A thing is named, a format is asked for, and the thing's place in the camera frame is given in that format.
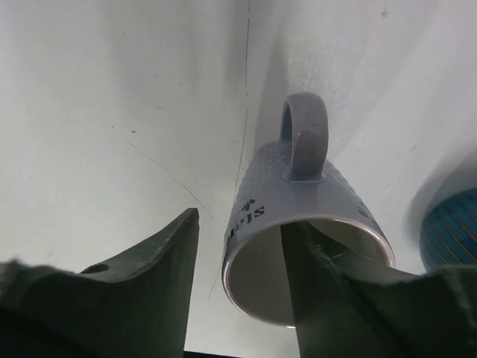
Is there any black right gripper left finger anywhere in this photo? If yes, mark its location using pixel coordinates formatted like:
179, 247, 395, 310
1, 208, 199, 357

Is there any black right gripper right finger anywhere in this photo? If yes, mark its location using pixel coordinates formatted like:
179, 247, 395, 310
280, 222, 476, 357

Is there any dark blue mug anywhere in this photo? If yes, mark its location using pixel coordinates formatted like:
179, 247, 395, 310
419, 189, 476, 271

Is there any light blue coffee mug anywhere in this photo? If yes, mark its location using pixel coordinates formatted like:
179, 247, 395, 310
221, 92, 395, 327

